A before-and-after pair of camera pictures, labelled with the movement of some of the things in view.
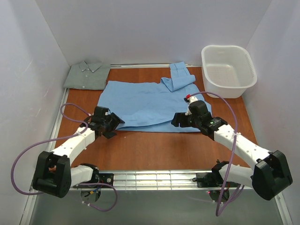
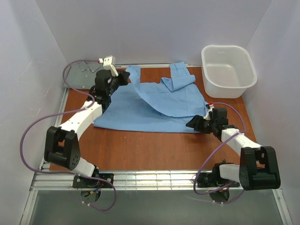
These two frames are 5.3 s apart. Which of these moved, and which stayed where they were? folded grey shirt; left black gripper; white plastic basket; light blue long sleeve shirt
Moved: left black gripper
Stayed: folded grey shirt; white plastic basket; light blue long sleeve shirt
